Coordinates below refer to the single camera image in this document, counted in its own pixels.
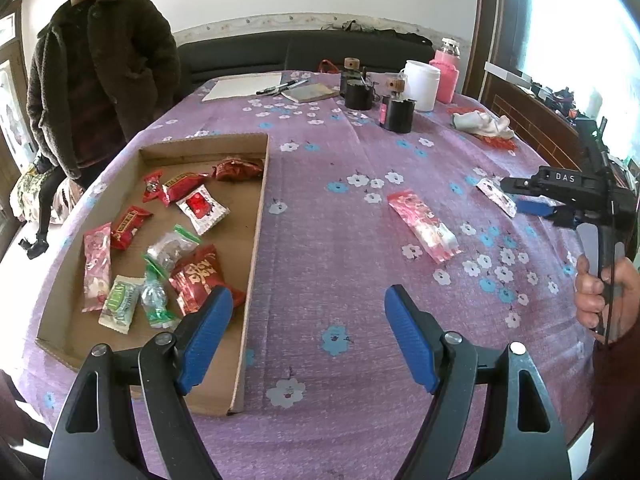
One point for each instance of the small white red packet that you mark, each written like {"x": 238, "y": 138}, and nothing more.
{"x": 492, "y": 194}

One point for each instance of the black jar with wooden stopper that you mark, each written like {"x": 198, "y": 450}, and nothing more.
{"x": 357, "y": 92}
{"x": 397, "y": 112}

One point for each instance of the red bag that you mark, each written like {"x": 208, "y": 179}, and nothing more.
{"x": 329, "y": 66}

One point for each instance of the brown notebook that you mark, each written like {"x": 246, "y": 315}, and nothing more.
{"x": 310, "y": 93}

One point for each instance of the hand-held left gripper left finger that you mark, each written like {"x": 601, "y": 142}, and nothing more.
{"x": 205, "y": 340}

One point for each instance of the dark red crumpled packet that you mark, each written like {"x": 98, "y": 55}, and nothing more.
{"x": 237, "y": 169}

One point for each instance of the long pink white packet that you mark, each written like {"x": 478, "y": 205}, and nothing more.
{"x": 425, "y": 225}

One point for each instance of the purple floral tablecloth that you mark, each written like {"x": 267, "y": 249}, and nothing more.
{"x": 350, "y": 210}

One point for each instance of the clear green-zip bag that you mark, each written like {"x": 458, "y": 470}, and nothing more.
{"x": 170, "y": 250}
{"x": 155, "y": 297}

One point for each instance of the white crumpled cloth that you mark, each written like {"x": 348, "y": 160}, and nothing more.
{"x": 482, "y": 125}

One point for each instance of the white flat box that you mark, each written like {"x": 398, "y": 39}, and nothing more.
{"x": 505, "y": 74}

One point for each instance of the red flat packet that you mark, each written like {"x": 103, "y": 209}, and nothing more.
{"x": 462, "y": 109}
{"x": 502, "y": 143}

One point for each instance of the white red square packet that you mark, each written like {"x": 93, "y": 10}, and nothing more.
{"x": 202, "y": 208}

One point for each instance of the white green packet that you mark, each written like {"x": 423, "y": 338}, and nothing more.
{"x": 120, "y": 302}

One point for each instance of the black marker pen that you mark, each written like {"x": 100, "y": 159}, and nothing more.
{"x": 272, "y": 89}
{"x": 296, "y": 83}

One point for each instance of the white plastic container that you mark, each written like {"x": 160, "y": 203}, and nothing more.
{"x": 421, "y": 85}

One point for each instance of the bright window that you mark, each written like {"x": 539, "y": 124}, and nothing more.
{"x": 575, "y": 25}

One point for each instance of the pink translucent packet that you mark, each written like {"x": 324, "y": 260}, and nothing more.
{"x": 96, "y": 267}

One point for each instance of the shallow cardboard tray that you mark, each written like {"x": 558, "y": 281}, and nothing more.
{"x": 235, "y": 240}

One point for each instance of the dark clothes pile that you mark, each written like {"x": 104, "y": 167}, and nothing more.
{"x": 360, "y": 27}

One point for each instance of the person's right forearm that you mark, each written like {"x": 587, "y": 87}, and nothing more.
{"x": 620, "y": 395}

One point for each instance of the pink bottle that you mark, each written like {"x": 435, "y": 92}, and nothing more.
{"x": 446, "y": 72}

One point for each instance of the white paper pad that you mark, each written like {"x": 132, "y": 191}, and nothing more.
{"x": 245, "y": 86}

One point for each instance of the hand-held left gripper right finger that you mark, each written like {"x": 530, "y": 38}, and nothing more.
{"x": 410, "y": 340}

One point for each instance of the red packet with white letters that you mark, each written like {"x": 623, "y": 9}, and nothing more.
{"x": 200, "y": 275}

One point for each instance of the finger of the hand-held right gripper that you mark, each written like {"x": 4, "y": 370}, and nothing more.
{"x": 520, "y": 185}
{"x": 537, "y": 207}

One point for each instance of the floral cloth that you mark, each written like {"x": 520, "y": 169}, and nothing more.
{"x": 27, "y": 195}

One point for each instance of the black sofa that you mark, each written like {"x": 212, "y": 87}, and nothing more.
{"x": 240, "y": 55}

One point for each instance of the person's right hand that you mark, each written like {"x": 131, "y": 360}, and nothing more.
{"x": 627, "y": 300}

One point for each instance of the wooden cabinet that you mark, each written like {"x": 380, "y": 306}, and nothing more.
{"x": 530, "y": 120}

